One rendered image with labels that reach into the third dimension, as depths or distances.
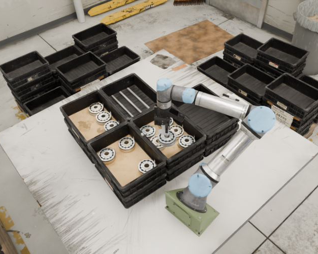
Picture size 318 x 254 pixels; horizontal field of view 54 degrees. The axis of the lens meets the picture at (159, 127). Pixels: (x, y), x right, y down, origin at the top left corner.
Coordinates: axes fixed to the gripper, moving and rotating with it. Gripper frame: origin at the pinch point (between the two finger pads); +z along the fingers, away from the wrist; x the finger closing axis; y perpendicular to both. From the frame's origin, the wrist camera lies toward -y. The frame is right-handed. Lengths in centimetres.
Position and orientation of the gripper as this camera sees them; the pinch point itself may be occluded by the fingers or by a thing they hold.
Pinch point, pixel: (168, 133)
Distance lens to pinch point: 176.3
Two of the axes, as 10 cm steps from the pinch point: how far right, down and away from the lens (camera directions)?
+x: -1.5, 6.7, -7.3
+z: 0.2, 7.4, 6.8
